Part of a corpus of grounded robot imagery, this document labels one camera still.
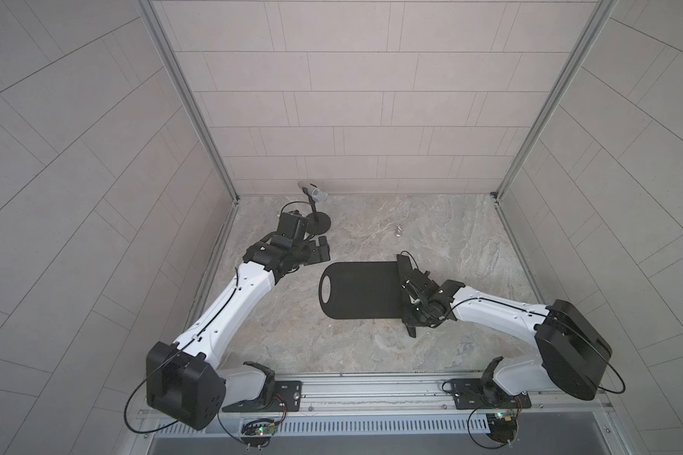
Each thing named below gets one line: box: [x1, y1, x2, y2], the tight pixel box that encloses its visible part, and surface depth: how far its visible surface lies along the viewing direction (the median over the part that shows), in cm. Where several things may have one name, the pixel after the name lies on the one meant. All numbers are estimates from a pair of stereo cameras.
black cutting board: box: [318, 261, 403, 320], surface depth 93 cm
